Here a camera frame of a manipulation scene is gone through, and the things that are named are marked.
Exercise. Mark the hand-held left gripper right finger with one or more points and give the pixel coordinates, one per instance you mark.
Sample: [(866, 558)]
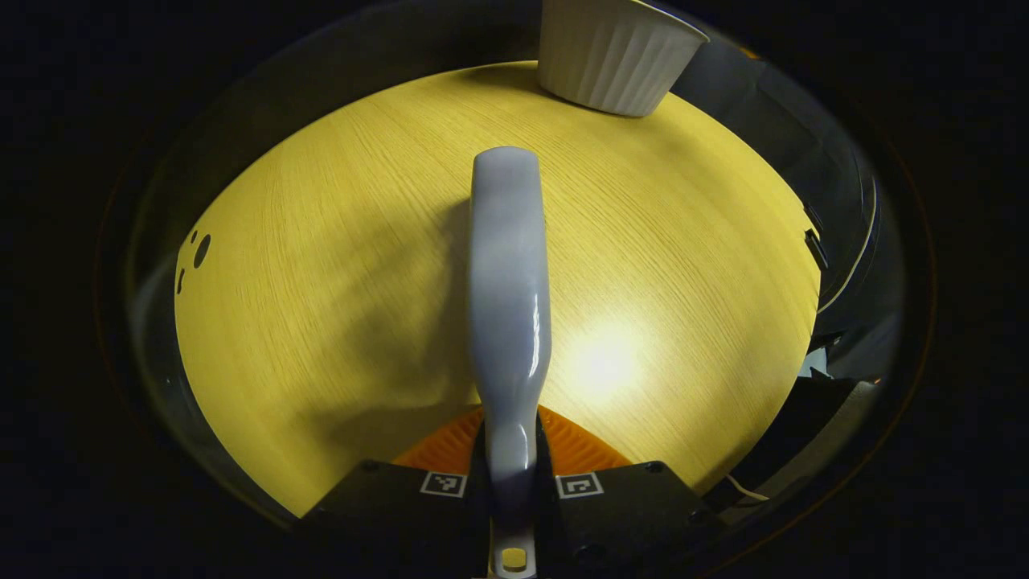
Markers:
[(635, 507)]

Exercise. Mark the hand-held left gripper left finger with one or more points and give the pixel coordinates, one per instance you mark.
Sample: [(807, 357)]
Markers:
[(386, 507)]

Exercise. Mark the white ribbed garbage bin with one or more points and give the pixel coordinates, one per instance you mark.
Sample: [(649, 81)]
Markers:
[(619, 56)]

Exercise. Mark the wooden desktop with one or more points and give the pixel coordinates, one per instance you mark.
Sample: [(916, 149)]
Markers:
[(321, 281)]

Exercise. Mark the black table edge bracket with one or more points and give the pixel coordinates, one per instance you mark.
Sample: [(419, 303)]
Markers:
[(813, 219), (817, 249)]

